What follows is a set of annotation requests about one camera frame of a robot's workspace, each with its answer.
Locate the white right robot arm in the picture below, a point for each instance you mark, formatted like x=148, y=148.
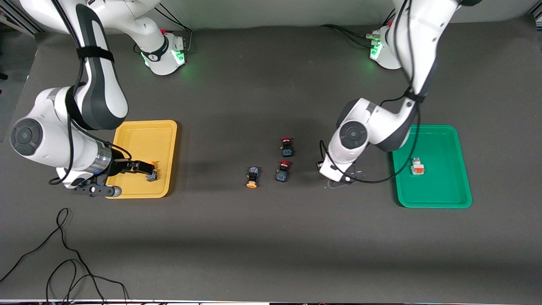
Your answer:
x=97, y=89

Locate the aluminium frame profile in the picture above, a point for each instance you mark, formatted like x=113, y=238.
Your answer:
x=12, y=19

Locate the yellow capped black push button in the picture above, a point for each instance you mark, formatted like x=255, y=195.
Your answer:
x=253, y=176
x=151, y=176

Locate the white button with orange block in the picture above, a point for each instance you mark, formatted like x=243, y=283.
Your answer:
x=417, y=167

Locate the green plastic tray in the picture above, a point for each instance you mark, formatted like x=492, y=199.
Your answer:
x=440, y=186

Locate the red capped black push button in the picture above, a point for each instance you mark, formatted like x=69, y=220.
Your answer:
x=283, y=172
x=286, y=147

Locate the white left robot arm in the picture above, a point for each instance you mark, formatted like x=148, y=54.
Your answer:
x=419, y=46

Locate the yellow plastic tray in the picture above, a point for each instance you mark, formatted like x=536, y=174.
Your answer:
x=144, y=144

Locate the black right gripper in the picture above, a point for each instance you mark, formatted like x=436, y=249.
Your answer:
x=120, y=166

